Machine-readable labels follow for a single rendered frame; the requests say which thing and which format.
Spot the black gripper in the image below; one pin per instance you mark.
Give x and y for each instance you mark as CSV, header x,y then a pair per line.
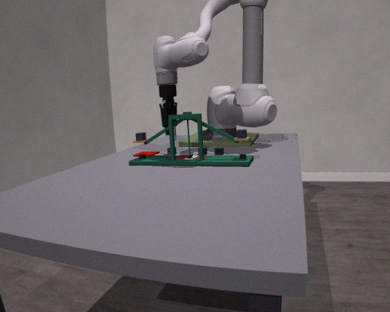
x,y
168,106

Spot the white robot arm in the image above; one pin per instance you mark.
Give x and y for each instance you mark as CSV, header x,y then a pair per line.
x,y
252,105

